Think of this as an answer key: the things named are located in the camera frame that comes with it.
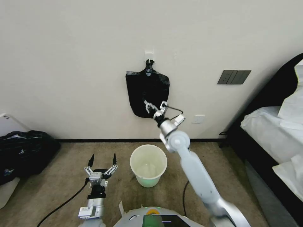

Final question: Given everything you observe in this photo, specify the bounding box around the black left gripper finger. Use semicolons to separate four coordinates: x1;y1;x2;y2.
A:
103;153;119;178
84;154;95;177

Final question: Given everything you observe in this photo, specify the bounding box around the black trash bag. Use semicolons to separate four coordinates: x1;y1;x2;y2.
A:
125;59;171;119

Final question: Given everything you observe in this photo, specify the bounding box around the white round trash bin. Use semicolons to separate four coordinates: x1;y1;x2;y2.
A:
129;144;168;188

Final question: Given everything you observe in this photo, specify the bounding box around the black printed bin liner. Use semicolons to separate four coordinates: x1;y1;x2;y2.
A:
0;130;62;187

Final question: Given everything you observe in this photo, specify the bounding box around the black baseboard strip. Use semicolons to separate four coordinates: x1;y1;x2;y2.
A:
55;139;228;143

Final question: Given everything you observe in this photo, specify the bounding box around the white robot front shell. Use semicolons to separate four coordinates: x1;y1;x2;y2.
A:
113;200;197;227

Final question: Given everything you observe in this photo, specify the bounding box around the white bed sheet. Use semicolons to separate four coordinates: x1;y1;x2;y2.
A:
240;106;303;197

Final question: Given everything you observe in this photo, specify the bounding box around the white pillow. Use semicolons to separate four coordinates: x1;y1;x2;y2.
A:
277;58;303;124

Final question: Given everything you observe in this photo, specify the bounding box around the grey bed base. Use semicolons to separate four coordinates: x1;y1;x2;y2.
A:
244;159;301;227

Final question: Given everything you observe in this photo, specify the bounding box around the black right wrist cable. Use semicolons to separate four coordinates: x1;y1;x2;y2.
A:
165;106;184;121

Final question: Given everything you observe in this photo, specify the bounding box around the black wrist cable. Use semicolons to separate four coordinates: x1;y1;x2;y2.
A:
165;106;184;121
37;178;88;227

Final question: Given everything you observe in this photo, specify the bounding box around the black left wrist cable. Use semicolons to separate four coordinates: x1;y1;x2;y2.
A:
37;178;88;227

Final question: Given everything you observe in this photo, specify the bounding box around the white wall hook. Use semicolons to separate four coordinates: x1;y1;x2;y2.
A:
144;48;156;65

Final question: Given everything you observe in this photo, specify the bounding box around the black floor cable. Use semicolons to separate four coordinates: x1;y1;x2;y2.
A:
182;180;190;216

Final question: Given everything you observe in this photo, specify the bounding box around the dark wall switch panel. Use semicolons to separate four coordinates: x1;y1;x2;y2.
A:
217;70;252;85

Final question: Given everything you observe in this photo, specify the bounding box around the black bed frame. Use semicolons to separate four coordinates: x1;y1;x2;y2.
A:
219;53;303;227

